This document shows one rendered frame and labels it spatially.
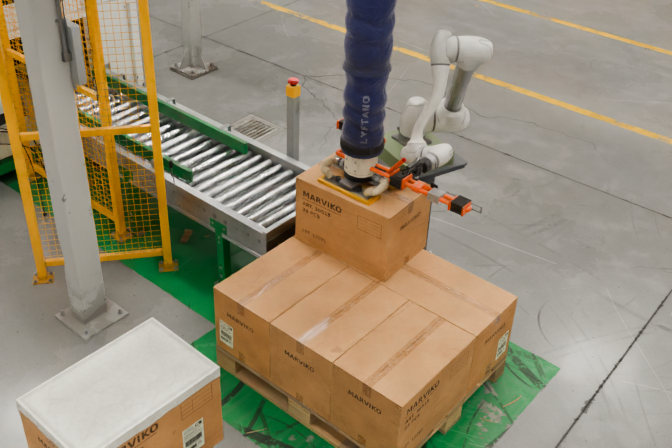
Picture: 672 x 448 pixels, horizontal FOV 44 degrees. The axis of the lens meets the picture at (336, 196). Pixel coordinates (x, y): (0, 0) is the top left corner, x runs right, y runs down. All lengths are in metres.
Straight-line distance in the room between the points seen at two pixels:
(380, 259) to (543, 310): 1.31
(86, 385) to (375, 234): 1.69
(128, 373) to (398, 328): 1.43
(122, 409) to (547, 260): 3.28
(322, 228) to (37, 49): 1.66
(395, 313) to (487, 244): 1.61
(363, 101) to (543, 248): 2.13
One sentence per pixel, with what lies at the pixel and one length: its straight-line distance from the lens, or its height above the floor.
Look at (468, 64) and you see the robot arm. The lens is 4.45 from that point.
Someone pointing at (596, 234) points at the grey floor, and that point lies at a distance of 5.94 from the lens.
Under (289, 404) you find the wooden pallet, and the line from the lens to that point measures 4.33.
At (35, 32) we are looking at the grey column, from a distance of 4.06.
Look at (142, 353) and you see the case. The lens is 3.29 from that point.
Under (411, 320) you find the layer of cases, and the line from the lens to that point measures 4.13.
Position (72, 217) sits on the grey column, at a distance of 4.56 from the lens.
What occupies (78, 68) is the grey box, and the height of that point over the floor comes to 1.56.
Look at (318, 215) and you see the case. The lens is 4.39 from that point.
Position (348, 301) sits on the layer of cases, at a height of 0.54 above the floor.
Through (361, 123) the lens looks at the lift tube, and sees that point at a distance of 4.06.
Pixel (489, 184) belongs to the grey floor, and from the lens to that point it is 6.25.
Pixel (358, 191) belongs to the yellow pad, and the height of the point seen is 0.97.
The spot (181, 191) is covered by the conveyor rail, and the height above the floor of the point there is 0.56.
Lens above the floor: 3.28
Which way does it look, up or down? 33 degrees down
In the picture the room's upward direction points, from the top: 2 degrees clockwise
